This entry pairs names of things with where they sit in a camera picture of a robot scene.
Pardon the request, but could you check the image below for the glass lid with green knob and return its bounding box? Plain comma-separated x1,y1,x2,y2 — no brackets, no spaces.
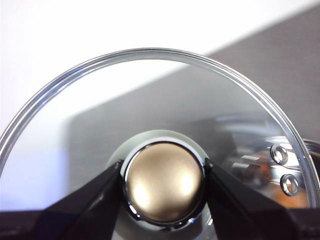
0,47,320,240

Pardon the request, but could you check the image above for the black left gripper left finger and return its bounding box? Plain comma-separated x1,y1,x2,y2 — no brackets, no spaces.
0,159,126,240

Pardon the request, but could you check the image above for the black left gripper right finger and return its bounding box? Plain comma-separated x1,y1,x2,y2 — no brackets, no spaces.
203,157,320,240

